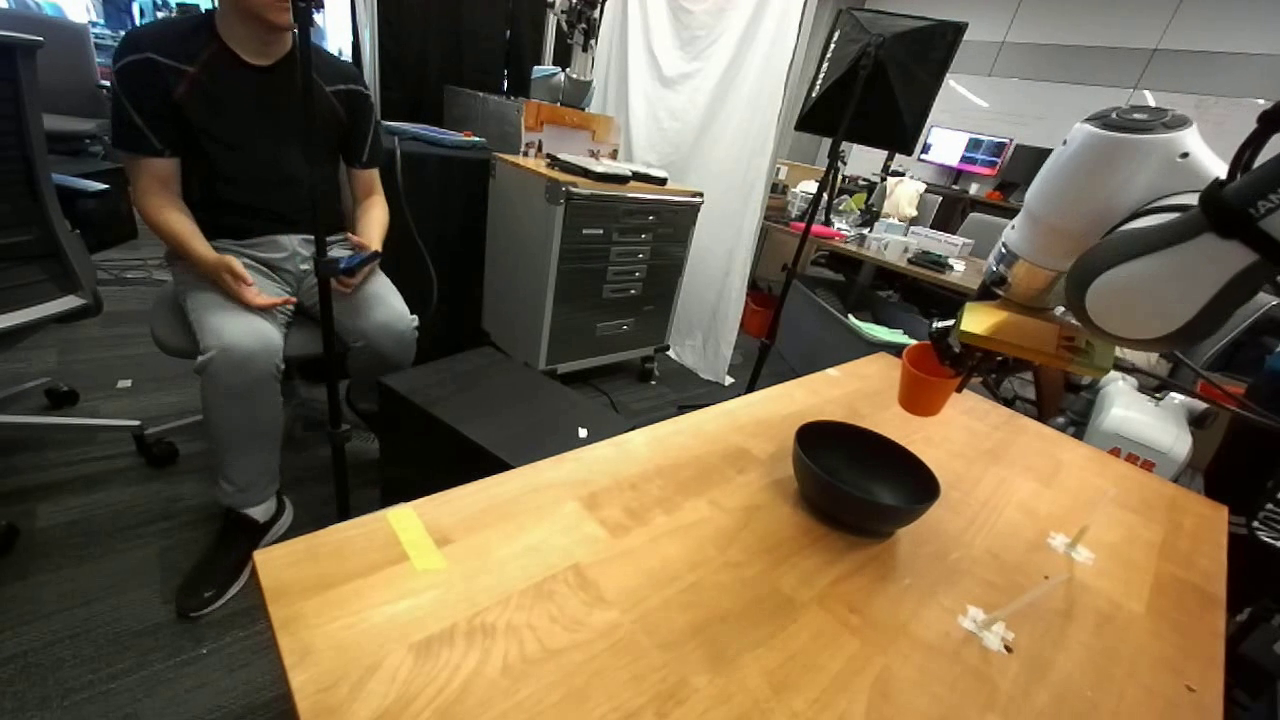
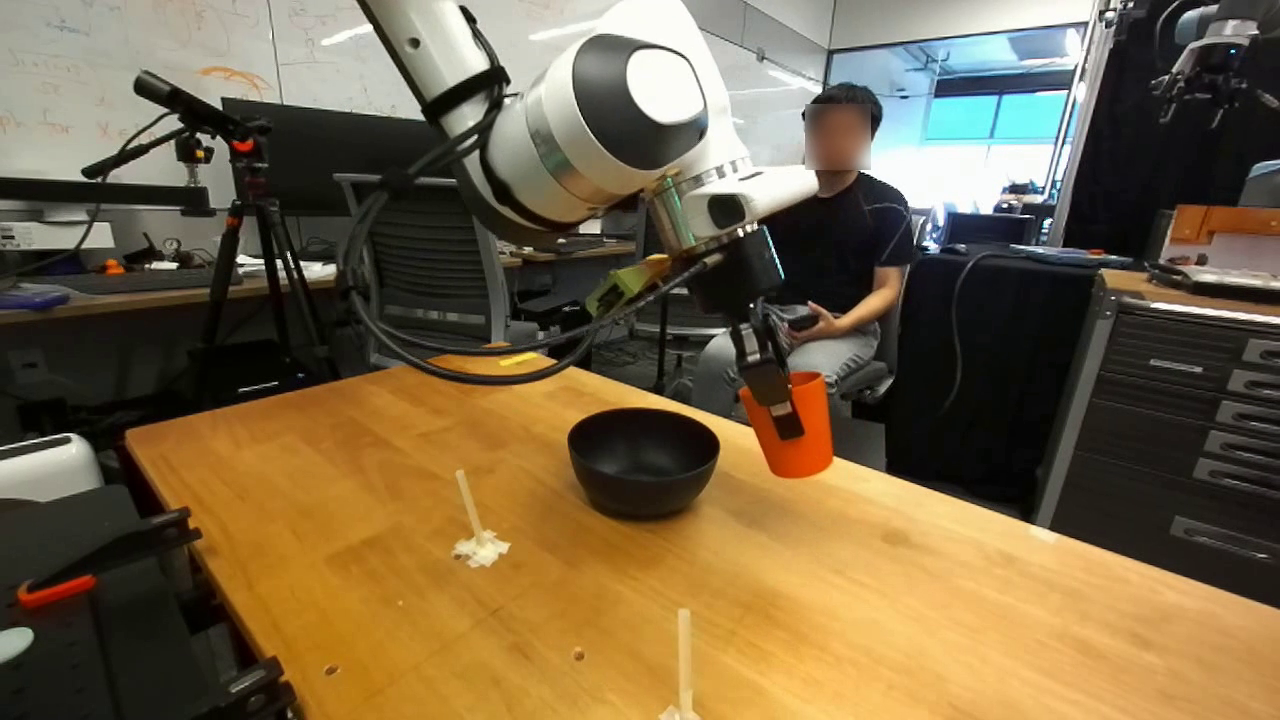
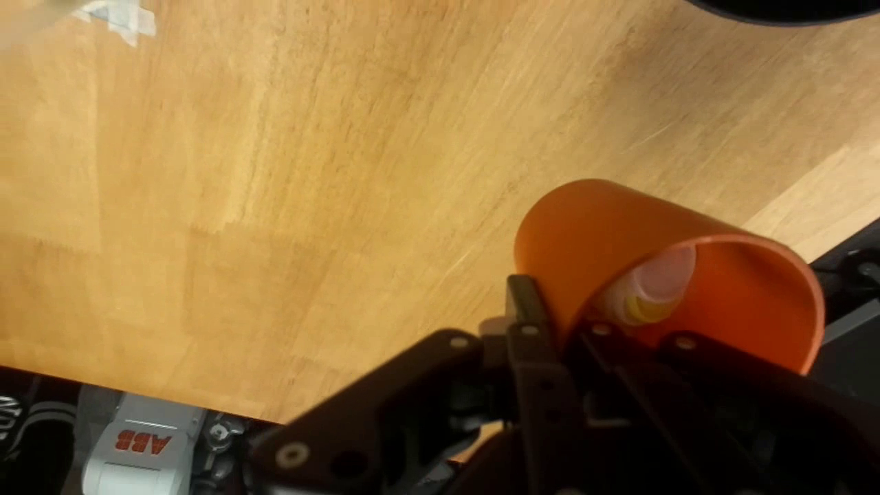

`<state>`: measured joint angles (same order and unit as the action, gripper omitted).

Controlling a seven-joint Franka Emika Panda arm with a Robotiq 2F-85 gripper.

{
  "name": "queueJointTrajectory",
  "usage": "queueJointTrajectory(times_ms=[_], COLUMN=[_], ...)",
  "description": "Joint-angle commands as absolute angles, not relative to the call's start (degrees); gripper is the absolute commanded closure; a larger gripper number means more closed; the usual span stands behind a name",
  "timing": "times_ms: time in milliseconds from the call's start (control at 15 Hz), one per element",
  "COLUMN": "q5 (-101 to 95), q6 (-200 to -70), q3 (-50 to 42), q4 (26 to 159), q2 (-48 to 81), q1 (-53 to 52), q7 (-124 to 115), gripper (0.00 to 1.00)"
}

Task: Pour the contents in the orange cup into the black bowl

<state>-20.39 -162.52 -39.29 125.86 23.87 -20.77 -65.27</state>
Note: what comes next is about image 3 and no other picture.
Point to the white small piece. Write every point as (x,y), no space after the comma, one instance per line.
(664,270)

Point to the yellow green small piece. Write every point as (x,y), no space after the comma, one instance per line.
(632,307)

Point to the black bowl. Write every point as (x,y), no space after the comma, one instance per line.
(787,8)

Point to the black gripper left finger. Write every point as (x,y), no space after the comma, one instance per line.
(413,422)

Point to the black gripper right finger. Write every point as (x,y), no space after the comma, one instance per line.
(732,429)

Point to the orange plastic cup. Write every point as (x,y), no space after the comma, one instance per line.
(606,230)

